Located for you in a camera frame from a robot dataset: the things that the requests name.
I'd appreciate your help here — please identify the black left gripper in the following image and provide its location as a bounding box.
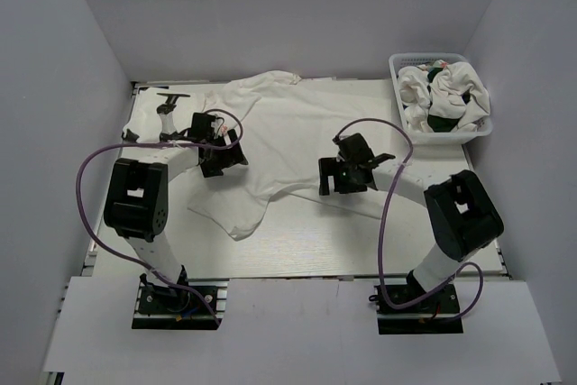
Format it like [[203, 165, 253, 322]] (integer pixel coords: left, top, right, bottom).
[[202, 129, 247, 178]]

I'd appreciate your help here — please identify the white t-shirt green trim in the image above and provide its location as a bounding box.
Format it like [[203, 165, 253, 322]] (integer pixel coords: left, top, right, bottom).
[[187, 71, 393, 241]]

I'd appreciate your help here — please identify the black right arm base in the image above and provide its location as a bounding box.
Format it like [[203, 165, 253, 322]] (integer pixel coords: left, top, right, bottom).
[[368, 284, 463, 335]]

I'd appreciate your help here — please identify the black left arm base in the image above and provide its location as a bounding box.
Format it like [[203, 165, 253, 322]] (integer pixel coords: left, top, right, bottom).
[[132, 270, 228, 331]]

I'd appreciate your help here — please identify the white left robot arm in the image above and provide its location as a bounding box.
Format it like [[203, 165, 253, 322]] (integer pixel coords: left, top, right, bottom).
[[104, 109, 248, 312]]

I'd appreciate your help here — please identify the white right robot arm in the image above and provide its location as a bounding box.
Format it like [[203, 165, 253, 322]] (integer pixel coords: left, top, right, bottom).
[[318, 133, 504, 312]]

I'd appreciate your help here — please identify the folded white t-shirt black print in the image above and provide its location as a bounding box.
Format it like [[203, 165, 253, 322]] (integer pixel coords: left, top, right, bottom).
[[121, 87, 206, 143]]

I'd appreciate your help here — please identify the white t-shirt cartoon print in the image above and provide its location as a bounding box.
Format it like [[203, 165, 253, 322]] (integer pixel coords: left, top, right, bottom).
[[396, 59, 490, 133]]

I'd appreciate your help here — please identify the white plastic basket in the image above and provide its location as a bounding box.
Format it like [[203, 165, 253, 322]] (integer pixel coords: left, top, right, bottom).
[[389, 52, 493, 145]]

